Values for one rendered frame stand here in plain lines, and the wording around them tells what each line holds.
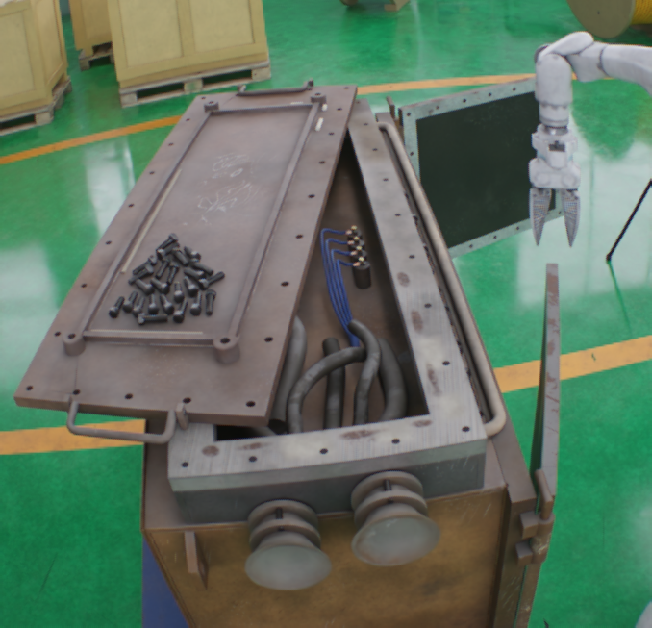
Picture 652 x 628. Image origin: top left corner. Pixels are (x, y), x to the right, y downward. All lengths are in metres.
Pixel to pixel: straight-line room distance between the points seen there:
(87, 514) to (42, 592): 0.42
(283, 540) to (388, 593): 0.35
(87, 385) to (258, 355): 0.29
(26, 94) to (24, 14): 0.71
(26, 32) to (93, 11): 1.38
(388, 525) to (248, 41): 5.47
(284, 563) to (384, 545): 0.15
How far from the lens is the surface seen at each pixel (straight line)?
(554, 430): 1.39
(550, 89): 1.50
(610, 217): 4.46
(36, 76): 6.67
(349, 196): 2.02
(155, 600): 1.96
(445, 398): 1.28
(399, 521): 1.18
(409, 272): 1.54
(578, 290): 3.87
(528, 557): 1.35
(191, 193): 1.86
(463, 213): 2.77
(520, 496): 1.28
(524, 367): 3.42
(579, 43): 1.48
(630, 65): 1.36
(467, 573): 1.47
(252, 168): 1.91
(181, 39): 6.40
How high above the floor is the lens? 2.19
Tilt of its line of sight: 34 degrees down
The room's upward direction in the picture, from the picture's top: 6 degrees counter-clockwise
